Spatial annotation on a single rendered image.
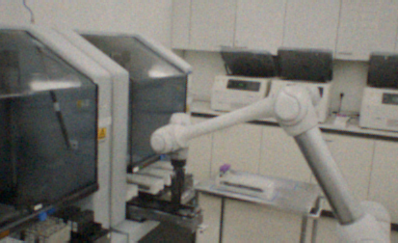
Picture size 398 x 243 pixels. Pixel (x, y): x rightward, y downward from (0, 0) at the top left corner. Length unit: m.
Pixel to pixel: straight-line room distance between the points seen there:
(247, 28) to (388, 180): 1.99
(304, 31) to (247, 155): 1.35
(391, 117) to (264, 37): 1.44
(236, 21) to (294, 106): 3.04
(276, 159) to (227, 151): 0.50
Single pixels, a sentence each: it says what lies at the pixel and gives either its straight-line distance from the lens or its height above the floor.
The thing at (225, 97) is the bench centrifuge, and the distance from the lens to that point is 4.25.
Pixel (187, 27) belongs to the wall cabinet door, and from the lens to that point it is 4.70.
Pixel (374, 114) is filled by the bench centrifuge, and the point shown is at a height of 1.04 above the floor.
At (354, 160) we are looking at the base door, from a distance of 4.11.
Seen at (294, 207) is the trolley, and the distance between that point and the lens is 2.14.
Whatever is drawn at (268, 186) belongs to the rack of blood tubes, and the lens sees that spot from 2.20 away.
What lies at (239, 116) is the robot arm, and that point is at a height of 1.28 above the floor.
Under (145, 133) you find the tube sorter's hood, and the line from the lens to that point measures 2.07.
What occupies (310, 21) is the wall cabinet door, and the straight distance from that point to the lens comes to 4.33.
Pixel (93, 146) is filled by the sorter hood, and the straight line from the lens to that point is 1.73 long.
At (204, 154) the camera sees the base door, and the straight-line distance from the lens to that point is 4.42.
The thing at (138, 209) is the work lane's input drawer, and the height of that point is 0.79.
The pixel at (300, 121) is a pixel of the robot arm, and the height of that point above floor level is 1.32.
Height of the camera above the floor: 1.58
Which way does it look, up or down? 11 degrees down
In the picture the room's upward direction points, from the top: 3 degrees clockwise
